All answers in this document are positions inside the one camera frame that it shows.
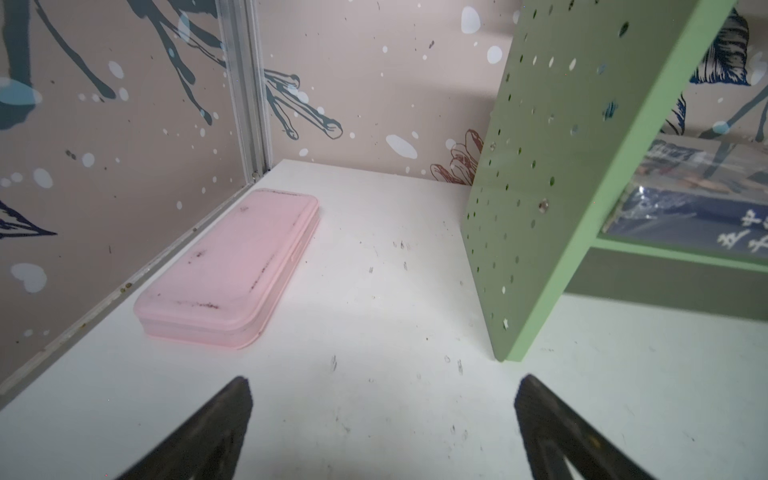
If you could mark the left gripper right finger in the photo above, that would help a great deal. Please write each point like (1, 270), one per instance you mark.
(555, 437)

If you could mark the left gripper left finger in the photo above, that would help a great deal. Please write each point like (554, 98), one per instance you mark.
(207, 445)

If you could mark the illustrated Chinese history book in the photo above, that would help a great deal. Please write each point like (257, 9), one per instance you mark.
(696, 193)

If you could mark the pink pencil case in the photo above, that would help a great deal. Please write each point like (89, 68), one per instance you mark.
(224, 290)

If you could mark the green wooden shelf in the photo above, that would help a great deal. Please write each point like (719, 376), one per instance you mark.
(586, 88)

